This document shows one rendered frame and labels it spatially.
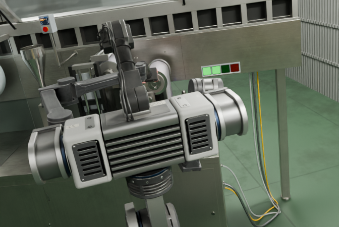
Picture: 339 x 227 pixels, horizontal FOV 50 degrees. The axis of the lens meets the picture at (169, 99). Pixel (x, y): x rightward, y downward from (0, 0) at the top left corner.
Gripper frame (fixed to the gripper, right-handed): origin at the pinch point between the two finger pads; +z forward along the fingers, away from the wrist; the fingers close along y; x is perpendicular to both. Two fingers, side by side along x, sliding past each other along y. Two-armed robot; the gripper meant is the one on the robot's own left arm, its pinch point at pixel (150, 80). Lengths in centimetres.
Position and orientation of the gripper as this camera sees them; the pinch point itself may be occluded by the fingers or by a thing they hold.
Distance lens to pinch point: 197.5
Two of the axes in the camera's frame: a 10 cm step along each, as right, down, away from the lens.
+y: 9.8, -1.2, -1.3
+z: 1.6, 3.1, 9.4
